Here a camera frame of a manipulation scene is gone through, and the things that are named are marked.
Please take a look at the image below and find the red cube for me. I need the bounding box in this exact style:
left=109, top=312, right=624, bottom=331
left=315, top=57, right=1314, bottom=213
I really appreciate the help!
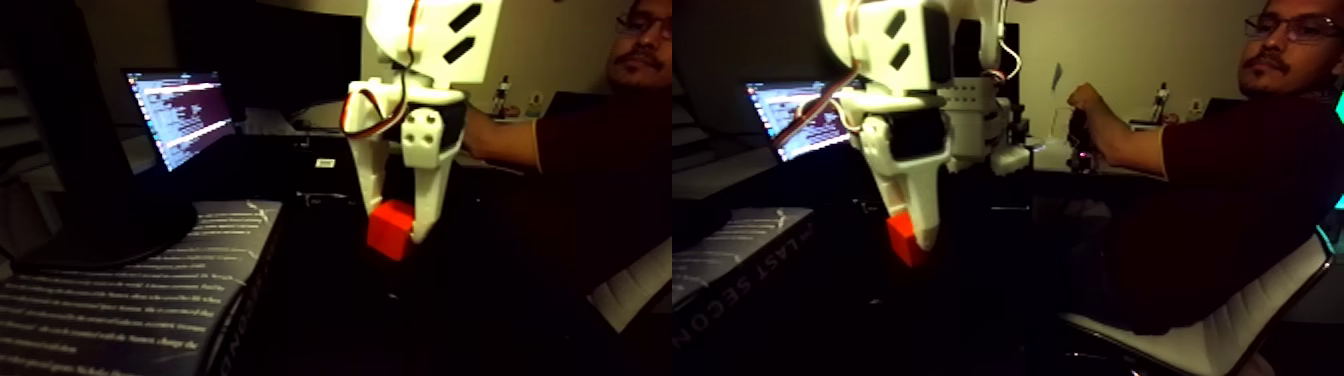
left=365, top=199, right=419, bottom=262

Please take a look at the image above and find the person's left hand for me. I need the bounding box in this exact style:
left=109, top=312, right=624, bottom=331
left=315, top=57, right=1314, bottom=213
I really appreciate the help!
left=1066, top=83, right=1113, bottom=135

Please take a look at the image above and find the black lettered strip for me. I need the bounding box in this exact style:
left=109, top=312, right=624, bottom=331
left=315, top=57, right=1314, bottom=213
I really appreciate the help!
left=297, top=191, right=365, bottom=209

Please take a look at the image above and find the black desktop monitor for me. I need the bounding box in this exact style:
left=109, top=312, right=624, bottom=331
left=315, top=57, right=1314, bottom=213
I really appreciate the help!
left=173, top=0, right=365, bottom=119

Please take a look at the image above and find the person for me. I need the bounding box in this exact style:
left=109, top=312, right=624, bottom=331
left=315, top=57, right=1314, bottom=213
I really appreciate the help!
left=462, top=0, right=673, bottom=308

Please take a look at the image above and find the open laptop with lit screen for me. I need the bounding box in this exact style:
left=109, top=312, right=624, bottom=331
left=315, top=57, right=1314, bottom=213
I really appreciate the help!
left=122, top=68, right=239, bottom=175

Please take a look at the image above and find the black book with white text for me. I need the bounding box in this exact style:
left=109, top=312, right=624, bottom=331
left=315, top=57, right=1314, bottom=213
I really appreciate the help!
left=0, top=199, right=287, bottom=376

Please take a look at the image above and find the dark monitor on round stand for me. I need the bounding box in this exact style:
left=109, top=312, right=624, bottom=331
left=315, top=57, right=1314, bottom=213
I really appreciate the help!
left=0, top=0, right=201, bottom=277

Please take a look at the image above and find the orange servo cable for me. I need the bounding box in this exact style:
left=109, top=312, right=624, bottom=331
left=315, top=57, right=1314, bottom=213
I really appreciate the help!
left=341, top=0, right=424, bottom=140

